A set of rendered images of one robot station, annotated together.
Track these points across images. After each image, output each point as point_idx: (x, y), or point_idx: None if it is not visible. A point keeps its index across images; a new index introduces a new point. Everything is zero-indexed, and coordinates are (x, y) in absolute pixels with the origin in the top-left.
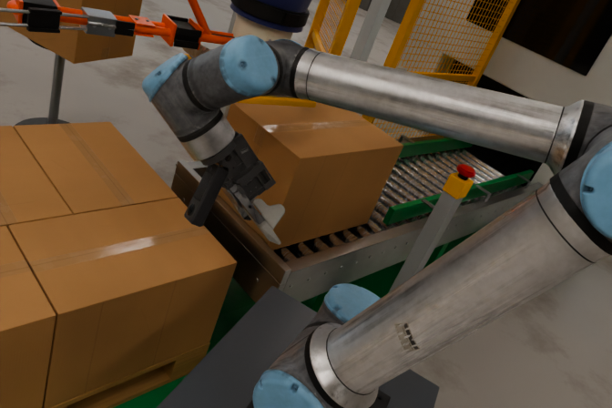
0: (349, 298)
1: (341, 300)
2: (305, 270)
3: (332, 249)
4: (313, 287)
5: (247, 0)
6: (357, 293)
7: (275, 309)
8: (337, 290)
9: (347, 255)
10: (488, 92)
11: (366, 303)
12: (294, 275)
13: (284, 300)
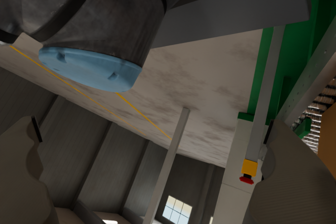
0: (90, 76)
1: (77, 68)
2: (329, 57)
3: (321, 86)
4: (321, 48)
5: None
6: (105, 84)
7: None
8: (102, 76)
9: (307, 87)
10: None
11: (89, 80)
12: (335, 46)
13: (278, 16)
